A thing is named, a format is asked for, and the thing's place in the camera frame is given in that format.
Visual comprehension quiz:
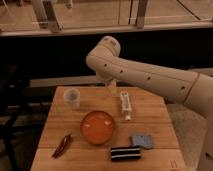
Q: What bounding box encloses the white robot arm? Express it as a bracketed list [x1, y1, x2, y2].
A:
[86, 36, 213, 171]

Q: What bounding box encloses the black white striped block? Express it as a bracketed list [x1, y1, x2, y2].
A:
[110, 146, 141, 161]

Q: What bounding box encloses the wooden table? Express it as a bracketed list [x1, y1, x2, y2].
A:
[30, 86, 187, 171]

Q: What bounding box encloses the red chili pepper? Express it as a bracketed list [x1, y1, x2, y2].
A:
[52, 134, 72, 158]

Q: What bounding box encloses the blue sponge cloth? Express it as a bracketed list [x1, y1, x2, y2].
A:
[131, 134, 154, 149]

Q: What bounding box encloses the white clear bottle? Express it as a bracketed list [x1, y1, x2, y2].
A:
[120, 91, 132, 121]

